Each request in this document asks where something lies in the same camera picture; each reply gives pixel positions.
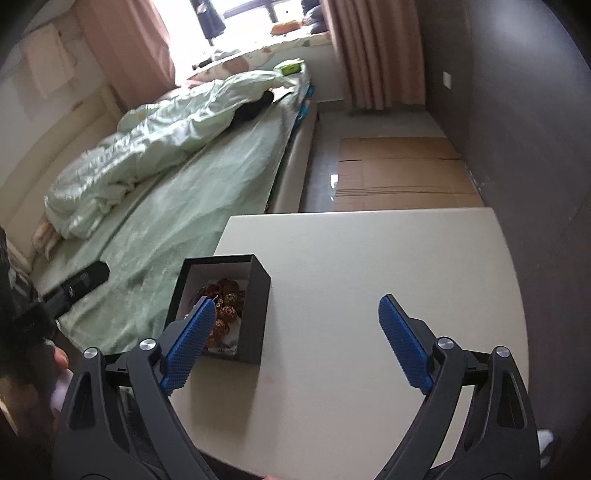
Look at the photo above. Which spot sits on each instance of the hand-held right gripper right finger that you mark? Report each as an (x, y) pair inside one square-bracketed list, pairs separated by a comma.
[(401, 341)]

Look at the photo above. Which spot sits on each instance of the white hanging towel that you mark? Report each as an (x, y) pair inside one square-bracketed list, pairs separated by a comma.
[(48, 60)]

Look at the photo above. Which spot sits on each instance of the plush toy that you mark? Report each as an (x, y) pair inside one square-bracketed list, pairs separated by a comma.
[(46, 237)]

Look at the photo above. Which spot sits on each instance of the dark hanging garment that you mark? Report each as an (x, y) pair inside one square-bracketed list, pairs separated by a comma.
[(210, 21)]

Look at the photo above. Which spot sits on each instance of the light green duvet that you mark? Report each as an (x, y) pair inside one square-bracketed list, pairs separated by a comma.
[(161, 134)]

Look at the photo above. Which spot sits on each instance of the green box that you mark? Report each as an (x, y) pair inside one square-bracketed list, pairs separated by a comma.
[(291, 67)]

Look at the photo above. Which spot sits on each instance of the flat cardboard sheet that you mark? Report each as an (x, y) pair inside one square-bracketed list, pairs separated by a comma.
[(401, 170)]

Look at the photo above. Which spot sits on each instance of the pink curtain beside wall socket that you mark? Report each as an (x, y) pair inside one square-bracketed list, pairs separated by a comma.
[(374, 50)]

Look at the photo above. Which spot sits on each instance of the bed with green sheet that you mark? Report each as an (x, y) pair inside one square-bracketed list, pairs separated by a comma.
[(184, 207)]

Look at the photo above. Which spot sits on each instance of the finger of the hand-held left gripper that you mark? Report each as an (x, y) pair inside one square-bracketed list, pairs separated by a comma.
[(83, 279)]

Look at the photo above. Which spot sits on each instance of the pink curtain beside headboard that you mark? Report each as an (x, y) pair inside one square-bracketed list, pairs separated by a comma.
[(129, 46)]

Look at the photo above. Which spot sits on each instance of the white wall socket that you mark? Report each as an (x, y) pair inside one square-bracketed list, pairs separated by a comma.
[(447, 80)]

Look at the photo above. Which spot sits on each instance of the black jewelry box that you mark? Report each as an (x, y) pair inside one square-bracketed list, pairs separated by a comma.
[(256, 314)]

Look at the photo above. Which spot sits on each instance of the black item on bed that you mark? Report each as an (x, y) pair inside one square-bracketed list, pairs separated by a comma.
[(251, 108)]

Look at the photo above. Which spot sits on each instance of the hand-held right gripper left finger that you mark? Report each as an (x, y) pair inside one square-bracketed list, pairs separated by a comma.
[(191, 341)]

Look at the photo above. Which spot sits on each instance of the floral window seat cushion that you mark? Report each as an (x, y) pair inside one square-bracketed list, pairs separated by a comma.
[(249, 57)]

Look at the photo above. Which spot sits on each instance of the person's left hand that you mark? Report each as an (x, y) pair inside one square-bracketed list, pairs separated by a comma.
[(60, 357)]

